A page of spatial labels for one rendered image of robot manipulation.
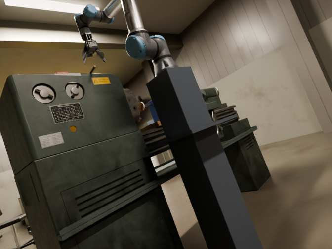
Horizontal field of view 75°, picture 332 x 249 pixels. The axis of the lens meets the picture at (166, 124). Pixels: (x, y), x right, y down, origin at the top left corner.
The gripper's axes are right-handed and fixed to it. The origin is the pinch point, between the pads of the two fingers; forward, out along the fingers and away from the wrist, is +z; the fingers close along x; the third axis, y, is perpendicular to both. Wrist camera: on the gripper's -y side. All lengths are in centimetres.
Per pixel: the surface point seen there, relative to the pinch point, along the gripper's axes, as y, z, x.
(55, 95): 26, 27, -35
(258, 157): -15, 117, 139
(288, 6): -6, -60, 325
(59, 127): 29, 43, -38
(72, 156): 29, 58, -36
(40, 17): -178, -167, 12
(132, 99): 6.1, 31.6, 14.1
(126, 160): 23, 69, -10
